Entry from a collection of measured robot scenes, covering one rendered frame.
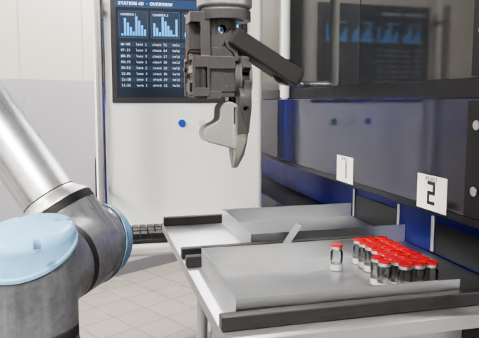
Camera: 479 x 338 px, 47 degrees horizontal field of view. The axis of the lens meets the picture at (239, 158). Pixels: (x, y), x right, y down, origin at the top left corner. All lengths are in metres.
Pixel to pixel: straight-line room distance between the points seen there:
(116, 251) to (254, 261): 0.29
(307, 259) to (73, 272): 0.47
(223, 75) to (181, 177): 0.96
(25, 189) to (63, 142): 2.70
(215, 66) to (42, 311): 0.37
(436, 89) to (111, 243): 0.58
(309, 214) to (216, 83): 0.74
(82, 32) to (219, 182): 2.15
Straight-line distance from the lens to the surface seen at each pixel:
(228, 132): 0.75
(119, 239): 0.86
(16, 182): 0.87
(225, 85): 0.74
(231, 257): 1.01
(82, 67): 3.63
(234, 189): 1.70
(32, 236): 0.72
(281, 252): 1.04
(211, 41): 0.75
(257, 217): 1.37
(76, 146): 3.60
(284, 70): 0.76
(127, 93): 1.64
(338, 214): 1.44
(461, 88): 0.93
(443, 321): 0.84
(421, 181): 1.02
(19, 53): 3.47
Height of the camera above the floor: 1.18
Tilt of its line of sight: 6 degrees down
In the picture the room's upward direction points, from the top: straight up
